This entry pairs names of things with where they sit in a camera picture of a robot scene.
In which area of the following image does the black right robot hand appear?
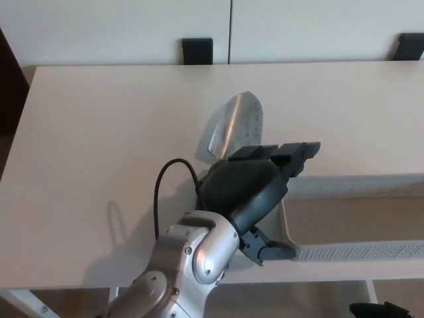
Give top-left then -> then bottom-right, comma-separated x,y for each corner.
348,300 -> 412,318

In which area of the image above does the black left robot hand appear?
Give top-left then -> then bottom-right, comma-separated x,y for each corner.
197,140 -> 321,268

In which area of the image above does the metal garden shovel handle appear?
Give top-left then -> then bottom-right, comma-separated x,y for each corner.
195,91 -> 265,166

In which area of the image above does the grey mesh container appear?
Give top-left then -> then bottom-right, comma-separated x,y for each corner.
280,173 -> 424,263

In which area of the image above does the white desk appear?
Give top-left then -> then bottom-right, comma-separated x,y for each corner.
0,59 -> 424,318

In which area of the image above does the white cabinet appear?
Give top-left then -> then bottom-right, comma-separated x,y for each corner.
0,0 -> 424,67

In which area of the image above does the dark brown furniture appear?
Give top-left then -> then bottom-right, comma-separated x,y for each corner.
0,28 -> 32,135

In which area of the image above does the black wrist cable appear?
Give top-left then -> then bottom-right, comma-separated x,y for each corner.
152,159 -> 203,240

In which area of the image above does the black cabinet handle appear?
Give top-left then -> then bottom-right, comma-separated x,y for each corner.
181,37 -> 214,65
390,32 -> 424,62

